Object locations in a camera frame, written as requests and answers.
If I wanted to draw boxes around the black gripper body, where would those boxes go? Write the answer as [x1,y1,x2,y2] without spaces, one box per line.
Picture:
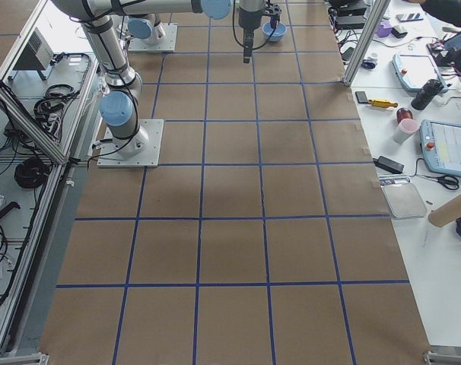
[238,0,262,47]

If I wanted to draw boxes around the blue bowl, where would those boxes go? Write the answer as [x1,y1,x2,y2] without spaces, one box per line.
[261,22,287,43]

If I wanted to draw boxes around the black phone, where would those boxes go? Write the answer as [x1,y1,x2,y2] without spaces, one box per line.
[354,90,369,104]

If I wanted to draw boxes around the purple box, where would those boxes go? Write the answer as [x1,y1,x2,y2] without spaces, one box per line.
[376,21,393,38]

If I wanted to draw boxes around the red apple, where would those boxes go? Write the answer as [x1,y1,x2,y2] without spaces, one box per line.
[396,107,413,124]

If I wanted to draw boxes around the teach pendant upper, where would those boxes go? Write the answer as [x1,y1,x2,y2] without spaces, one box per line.
[392,53,448,94]

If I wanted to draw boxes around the teach pendant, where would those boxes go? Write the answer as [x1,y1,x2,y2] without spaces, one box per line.
[419,119,461,177]
[392,53,448,94]

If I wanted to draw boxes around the pink lidded cup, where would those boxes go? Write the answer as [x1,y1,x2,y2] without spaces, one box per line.
[392,118,419,144]

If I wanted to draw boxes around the black power adapter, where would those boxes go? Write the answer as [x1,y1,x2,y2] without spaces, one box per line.
[373,156,404,174]

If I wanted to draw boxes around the brown paper mat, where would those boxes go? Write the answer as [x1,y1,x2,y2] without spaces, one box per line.
[19,1,428,364]

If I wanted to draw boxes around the black water bottle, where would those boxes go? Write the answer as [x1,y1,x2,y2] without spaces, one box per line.
[411,79,444,110]

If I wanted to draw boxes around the grey control box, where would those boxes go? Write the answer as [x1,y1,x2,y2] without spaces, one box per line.
[10,27,54,81]

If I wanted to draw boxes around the clear plastic tray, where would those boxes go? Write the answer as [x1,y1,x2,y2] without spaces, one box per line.
[378,174,427,220]

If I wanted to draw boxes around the teach pendant lower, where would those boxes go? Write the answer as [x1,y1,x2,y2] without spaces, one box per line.
[419,119,461,177]

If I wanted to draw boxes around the black scissors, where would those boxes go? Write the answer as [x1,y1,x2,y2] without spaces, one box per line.
[414,157,459,191]

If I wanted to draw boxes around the cardboard tube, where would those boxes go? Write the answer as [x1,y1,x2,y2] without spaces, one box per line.
[428,194,461,227]

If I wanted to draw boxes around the aluminium frame post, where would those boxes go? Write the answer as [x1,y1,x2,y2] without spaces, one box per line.
[342,0,390,87]

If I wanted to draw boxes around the yellow screwdriver handle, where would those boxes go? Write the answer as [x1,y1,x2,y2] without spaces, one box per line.
[367,99,398,109]

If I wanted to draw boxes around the coiled black cable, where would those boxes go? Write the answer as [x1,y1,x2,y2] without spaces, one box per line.
[14,156,51,190]

